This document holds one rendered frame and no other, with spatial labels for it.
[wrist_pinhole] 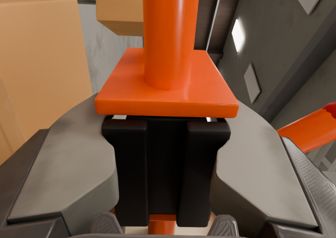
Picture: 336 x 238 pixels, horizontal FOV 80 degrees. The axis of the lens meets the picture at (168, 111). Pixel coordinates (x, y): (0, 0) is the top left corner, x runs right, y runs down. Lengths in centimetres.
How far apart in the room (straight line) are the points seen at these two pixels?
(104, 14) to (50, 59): 125
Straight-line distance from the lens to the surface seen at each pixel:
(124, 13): 148
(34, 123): 24
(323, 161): 348
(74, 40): 33
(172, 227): 17
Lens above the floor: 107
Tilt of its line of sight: 1 degrees up
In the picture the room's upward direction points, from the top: 92 degrees clockwise
